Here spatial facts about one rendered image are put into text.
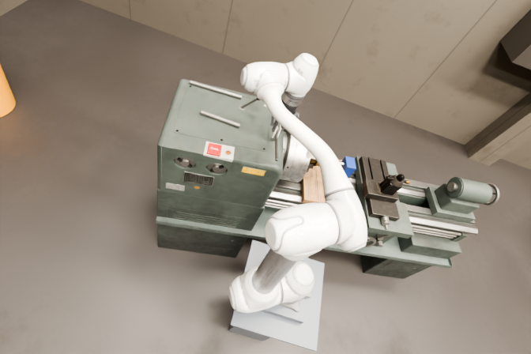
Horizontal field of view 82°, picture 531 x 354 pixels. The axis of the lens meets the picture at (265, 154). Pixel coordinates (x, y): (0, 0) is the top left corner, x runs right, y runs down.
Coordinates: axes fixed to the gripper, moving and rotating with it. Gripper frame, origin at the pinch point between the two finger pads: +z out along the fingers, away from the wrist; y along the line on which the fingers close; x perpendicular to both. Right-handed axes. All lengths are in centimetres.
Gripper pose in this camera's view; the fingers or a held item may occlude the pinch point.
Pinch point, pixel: (276, 131)
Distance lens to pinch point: 143.3
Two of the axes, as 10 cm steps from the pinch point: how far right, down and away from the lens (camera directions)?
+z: -2.7, 5.9, 7.6
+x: 0.4, -7.9, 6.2
